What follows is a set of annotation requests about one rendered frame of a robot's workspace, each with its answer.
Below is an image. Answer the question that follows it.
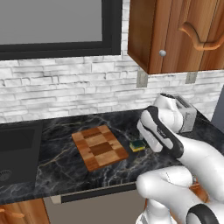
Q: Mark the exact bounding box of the checkered wooden cutting board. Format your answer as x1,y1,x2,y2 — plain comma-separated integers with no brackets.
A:
71,124,130,172

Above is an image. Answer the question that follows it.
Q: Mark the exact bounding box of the yellow and green sponge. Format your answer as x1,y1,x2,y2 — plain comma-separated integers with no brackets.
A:
129,139,148,153

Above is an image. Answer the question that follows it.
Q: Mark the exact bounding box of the silver toaster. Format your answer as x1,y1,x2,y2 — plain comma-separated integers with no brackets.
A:
174,94,198,134

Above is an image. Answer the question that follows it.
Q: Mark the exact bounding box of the wooden cupboard door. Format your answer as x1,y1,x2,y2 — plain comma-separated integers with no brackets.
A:
148,0,224,75

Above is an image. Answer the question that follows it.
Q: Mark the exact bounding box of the grey dishwasher with black strip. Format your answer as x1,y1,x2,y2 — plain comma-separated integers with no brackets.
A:
43,181,148,224

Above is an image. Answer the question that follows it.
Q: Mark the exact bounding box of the black sink basin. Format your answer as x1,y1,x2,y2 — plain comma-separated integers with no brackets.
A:
0,120,45,186

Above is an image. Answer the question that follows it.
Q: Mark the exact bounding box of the dark grey fridge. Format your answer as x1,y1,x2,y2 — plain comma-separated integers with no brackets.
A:
210,86,224,127

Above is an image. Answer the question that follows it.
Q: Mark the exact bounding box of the black framed window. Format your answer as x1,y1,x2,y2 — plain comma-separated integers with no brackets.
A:
0,0,123,61

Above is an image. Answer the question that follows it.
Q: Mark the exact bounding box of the wooden base cupboard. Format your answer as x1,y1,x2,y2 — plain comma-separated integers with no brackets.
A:
188,179,210,204
0,198,51,224

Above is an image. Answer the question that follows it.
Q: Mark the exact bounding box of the grey wall outlet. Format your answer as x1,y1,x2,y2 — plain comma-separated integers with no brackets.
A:
136,69,150,89
185,71,199,85

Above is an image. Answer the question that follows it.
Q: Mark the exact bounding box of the wooden wall cupboard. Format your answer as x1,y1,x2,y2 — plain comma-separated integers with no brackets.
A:
127,0,224,75

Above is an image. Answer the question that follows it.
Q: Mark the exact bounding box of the wooden cupboard handle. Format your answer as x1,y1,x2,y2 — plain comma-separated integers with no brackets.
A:
0,207,26,220

